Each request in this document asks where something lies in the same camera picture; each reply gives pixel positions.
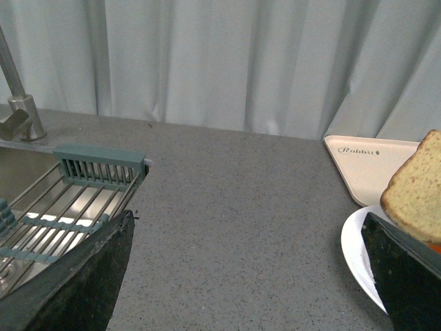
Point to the green sink drying rack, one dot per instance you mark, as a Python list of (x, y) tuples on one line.
[(69, 193)]

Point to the steel faucet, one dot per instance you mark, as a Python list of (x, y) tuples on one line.
[(24, 120)]

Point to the fried egg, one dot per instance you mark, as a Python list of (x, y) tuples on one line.
[(435, 247)]

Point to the white curtain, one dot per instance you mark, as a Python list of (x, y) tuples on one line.
[(303, 69)]

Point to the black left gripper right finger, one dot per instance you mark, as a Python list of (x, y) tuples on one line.
[(406, 275)]

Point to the bread slice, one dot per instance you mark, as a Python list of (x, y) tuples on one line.
[(412, 197)]

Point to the steel sink basin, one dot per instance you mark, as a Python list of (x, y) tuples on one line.
[(24, 169)]

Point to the white round plate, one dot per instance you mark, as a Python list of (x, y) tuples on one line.
[(355, 253)]

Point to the cream rabbit tray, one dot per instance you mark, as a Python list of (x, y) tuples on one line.
[(367, 164)]

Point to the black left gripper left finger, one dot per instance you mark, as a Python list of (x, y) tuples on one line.
[(79, 291)]

